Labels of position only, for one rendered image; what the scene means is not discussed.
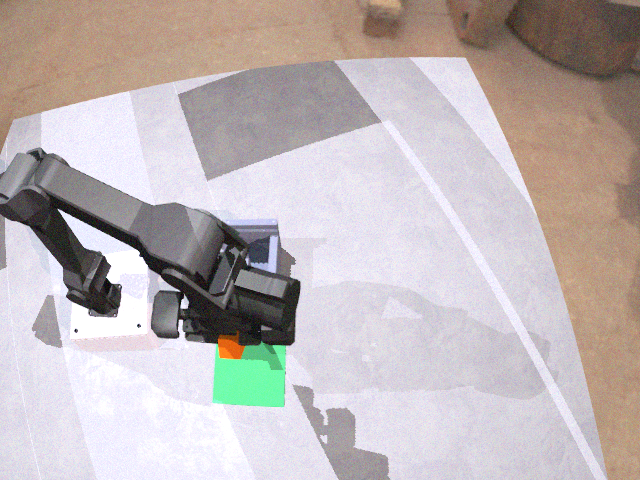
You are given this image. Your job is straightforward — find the orange l-shaped part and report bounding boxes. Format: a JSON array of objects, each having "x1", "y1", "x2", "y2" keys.
[{"x1": 218, "y1": 330, "x2": 246, "y2": 360}]

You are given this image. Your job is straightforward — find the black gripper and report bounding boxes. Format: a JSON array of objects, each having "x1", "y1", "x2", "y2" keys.
[{"x1": 151, "y1": 290, "x2": 296, "y2": 346}]

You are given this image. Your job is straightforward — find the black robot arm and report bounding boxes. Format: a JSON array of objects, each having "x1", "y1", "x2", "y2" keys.
[{"x1": 0, "y1": 147, "x2": 301, "y2": 332}]

